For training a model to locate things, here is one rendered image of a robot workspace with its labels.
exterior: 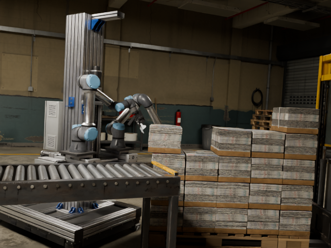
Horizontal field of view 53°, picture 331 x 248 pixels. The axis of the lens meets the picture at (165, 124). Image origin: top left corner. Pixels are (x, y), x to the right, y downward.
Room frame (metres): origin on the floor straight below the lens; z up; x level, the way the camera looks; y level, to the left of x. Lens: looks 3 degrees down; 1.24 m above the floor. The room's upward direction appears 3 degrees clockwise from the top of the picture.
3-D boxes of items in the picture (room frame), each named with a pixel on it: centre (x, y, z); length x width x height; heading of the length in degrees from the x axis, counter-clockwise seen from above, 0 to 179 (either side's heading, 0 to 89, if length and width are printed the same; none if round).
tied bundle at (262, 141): (3.11, -0.90, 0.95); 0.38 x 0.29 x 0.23; 3
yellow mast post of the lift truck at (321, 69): (3.48, -1.61, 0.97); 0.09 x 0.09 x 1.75; 3
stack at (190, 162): (3.08, -0.47, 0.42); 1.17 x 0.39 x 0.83; 93
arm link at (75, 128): (2.81, 0.72, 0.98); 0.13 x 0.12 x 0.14; 47
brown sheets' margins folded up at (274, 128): (3.13, -1.20, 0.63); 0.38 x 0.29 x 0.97; 3
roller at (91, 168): (2.15, 0.43, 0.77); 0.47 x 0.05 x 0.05; 22
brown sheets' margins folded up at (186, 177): (3.08, -0.48, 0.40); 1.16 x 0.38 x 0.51; 93
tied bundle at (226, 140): (3.09, -0.61, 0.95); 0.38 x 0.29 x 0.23; 3
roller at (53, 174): (2.05, 0.67, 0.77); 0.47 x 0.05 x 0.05; 22
